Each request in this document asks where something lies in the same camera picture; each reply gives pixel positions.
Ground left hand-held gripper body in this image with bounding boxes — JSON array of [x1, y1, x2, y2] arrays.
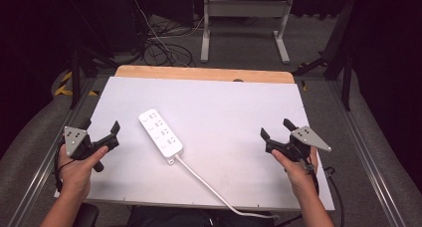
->
[[63, 125, 120, 173]]

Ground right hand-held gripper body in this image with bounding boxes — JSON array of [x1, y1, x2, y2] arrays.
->
[[264, 125, 332, 164]]

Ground person's right hand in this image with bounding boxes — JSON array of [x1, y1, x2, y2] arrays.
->
[[271, 146, 319, 199]]

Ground person's left hand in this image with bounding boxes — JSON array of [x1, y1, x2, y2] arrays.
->
[[58, 144, 110, 201]]

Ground yellow black hazard tape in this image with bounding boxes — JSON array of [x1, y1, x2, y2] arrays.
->
[[54, 71, 101, 98]]

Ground white power strip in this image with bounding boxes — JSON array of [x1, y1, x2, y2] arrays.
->
[[137, 108, 185, 166]]

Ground black metal stand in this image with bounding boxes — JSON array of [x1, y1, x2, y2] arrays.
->
[[291, 0, 356, 113], [64, 0, 117, 111]]

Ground person's dark trousers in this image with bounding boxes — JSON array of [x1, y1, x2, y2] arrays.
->
[[126, 205, 277, 227]]

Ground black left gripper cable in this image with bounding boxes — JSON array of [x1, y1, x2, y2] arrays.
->
[[53, 140, 77, 193]]

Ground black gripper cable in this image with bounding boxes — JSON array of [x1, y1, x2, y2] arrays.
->
[[274, 153, 346, 227], [53, 140, 77, 193]]

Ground aluminium floor rail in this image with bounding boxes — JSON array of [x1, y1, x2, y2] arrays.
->
[[326, 79, 410, 227], [5, 77, 98, 227]]

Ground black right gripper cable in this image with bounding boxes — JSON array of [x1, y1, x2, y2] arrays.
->
[[274, 153, 346, 227]]

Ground white power strip cable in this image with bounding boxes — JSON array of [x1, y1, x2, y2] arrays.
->
[[174, 153, 282, 221]]

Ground tangle of black floor cables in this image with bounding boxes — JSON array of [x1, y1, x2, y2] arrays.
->
[[141, 16, 197, 69]]

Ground thin white floor cable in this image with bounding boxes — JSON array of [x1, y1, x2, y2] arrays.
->
[[130, 0, 206, 68]]

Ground white metal desk frame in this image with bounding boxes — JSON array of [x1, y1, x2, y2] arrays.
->
[[199, 0, 296, 65]]

